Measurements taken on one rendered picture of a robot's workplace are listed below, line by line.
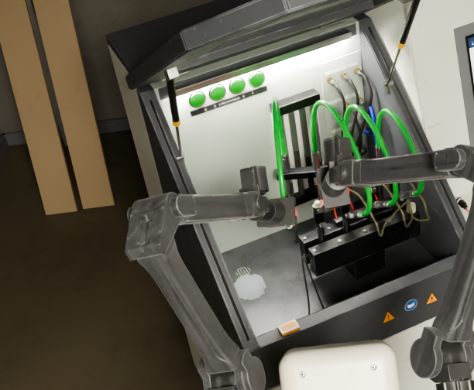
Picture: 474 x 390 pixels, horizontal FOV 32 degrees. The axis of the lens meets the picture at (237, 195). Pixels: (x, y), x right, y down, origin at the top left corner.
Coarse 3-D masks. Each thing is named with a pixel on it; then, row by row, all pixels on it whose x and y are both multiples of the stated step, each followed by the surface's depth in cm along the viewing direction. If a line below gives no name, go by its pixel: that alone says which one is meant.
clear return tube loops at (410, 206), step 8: (384, 184) 232; (352, 192) 231; (408, 200) 237; (400, 208) 228; (408, 208) 238; (424, 208) 229; (392, 216) 234; (376, 224) 226; (384, 224) 232; (408, 224) 231
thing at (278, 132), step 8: (272, 104) 213; (272, 112) 210; (280, 120) 232; (280, 128) 234; (280, 136) 236; (280, 144) 238; (280, 152) 204; (280, 160) 204; (280, 168) 203; (280, 176) 203; (280, 184) 203; (280, 192) 204
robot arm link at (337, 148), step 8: (336, 136) 196; (328, 144) 197; (336, 144) 196; (344, 144) 196; (328, 152) 197; (336, 152) 196; (344, 152) 195; (328, 160) 197; (336, 160) 194; (336, 168) 190; (344, 168) 188; (336, 176) 190; (344, 176) 188
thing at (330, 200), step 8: (320, 168) 207; (328, 168) 207; (320, 176) 206; (320, 184) 206; (328, 192) 201; (344, 192) 206; (328, 200) 205; (336, 200) 205; (344, 200) 205; (328, 208) 206
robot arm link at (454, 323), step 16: (464, 176) 155; (464, 240) 156; (464, 256) 155; (464, 272) 155; (448, 288) 159; (464, 288) 155; (448, 304) 158; (464, 304) 156; (448, 320) 158; (464, 320) 157; (432, 336) 158; (448, 336) 157; (464, 336) 159; (416, 352) 162; (432, 352) 157; (464, 352) 160; (416, 368) 161; (432, 368) 157
